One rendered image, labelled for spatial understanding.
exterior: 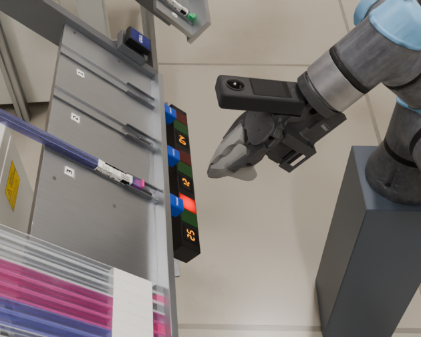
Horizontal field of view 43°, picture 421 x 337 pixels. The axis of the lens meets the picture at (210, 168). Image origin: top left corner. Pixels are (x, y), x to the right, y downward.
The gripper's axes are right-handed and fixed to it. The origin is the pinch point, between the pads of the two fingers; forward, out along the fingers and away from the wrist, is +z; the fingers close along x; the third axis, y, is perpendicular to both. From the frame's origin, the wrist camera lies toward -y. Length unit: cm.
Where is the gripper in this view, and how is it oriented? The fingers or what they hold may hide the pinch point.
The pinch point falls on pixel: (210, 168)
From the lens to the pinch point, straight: 79.5
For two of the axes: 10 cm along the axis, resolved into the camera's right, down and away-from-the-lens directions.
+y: 7.4, 4.0, 5.4
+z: -6.7, 5.5, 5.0
